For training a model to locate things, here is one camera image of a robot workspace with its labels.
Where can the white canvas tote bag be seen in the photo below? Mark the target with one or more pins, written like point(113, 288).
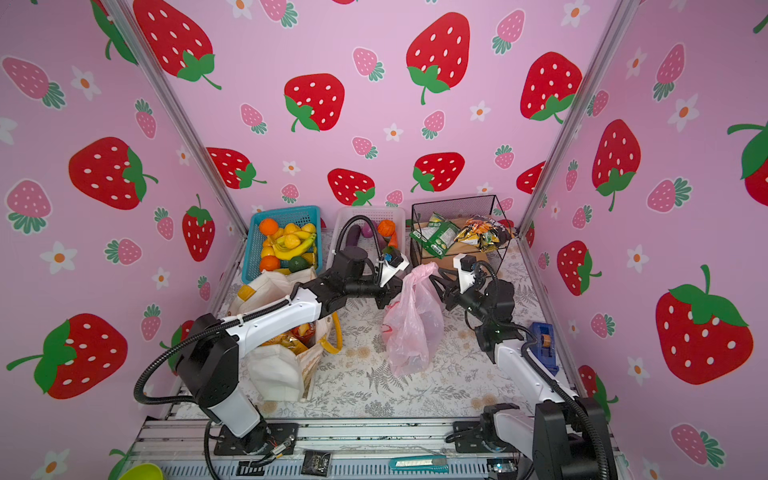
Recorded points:
point(275, 372)

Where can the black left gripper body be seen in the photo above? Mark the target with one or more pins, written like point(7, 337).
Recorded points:
point(366, 287)

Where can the green snack packet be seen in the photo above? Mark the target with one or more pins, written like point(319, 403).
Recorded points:
point(436, 236)

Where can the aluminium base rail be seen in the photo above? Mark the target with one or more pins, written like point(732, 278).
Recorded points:
point(356, 449)

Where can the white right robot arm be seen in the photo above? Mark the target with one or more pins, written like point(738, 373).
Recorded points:
point(565, 436)

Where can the dark green round toy fruit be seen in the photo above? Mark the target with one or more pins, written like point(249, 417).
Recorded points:
point(298, 263)

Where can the large orange toy fruit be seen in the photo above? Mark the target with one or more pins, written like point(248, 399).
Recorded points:
point(269, 263)

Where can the yellow toy lemon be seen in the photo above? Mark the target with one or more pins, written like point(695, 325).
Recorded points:
point(291, 241)

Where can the blue object at right edge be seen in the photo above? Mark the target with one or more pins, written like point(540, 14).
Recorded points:
point(545, 349)

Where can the orange toy tangerine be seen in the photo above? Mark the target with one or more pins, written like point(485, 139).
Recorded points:
point(268, 227)

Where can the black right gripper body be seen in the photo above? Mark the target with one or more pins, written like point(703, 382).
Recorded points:
point(473, 303)

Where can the orange toy pumpkin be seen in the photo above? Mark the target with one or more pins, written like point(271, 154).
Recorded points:
point(386, 228)

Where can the yellow snack packet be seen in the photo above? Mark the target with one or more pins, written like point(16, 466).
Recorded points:
point(288, 341)

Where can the long yellow toy banana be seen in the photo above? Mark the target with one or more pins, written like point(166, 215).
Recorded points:
point(308, 240)

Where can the pink plastic grocery bag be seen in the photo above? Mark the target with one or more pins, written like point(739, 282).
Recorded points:
point(413, 325)

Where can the teal plastic fruit basket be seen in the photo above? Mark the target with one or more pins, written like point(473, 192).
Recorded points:
point(290, 220)

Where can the white plastic vegetable basket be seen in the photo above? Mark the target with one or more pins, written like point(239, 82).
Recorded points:
point(361, 232)

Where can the colourful snack packet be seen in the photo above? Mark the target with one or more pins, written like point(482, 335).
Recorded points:
point(484, 233)

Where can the black wire mesh basket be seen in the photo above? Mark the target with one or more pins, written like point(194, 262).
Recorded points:
point(458, 211)

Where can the green bowl at front edge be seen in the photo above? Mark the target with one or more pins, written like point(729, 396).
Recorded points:
point(143, 471)

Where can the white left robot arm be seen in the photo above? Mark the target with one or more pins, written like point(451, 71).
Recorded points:
point(209, 359)

